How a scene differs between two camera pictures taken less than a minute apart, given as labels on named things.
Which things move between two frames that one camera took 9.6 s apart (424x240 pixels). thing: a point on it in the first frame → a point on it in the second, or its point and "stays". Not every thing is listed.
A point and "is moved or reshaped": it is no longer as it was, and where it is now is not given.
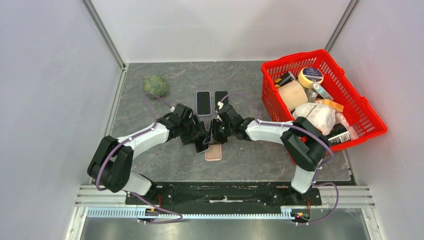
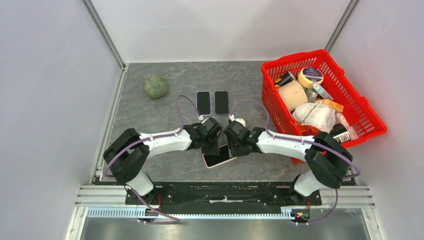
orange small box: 337,106 stays
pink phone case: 214,153 is moved or reshaped
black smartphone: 202,143 is moved or reshaped
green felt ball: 155,84 stays
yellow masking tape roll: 307,75 stays
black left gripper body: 189,131 → 211,146
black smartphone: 219,95 stays
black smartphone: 203,103 stays
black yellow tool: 287,78 stays
